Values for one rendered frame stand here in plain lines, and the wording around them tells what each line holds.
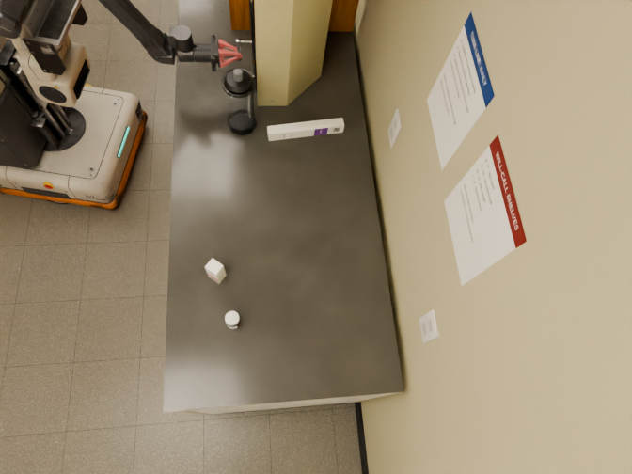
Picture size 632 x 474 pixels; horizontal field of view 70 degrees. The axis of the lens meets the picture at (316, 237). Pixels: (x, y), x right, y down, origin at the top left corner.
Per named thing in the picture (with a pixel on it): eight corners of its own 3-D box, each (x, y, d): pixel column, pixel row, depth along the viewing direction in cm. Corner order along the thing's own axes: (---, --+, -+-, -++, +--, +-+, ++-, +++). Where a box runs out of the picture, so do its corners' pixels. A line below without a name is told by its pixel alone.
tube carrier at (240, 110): (261, 116, 166) (260, 74, 147) (249, 138, 162) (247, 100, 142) (234, 105, 167) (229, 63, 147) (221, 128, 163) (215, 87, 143)
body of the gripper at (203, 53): (215, 34, 149) (193, 33, 148) (216, 57, 146) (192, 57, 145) (217, 49, 155) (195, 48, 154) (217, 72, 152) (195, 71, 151)
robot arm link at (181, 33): (160, 40, 151) (156, 63, 149) (152, 15, 140) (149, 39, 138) (197, 45, 152) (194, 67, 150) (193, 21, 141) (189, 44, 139)
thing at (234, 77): (258, 80, 148) (257, 66, 142) (245, 102, 145) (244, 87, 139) (231, 71, 149) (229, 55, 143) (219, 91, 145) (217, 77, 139)
